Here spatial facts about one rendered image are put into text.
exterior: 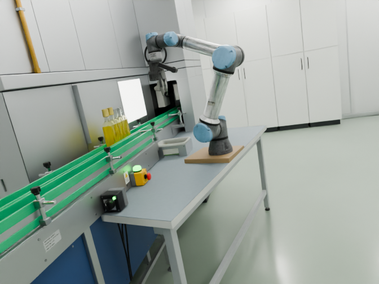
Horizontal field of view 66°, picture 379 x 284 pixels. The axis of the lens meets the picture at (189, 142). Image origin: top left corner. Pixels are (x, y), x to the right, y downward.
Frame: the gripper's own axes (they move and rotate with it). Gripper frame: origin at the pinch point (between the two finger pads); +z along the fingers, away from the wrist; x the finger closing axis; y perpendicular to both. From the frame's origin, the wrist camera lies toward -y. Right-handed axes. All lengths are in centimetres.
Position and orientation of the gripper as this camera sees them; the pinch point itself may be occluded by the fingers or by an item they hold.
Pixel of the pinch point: (165, 93)
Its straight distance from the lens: 182.1
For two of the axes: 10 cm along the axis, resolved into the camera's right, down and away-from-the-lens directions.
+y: -9.5, 1.0, 2.8
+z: 1.7, 9.6, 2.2
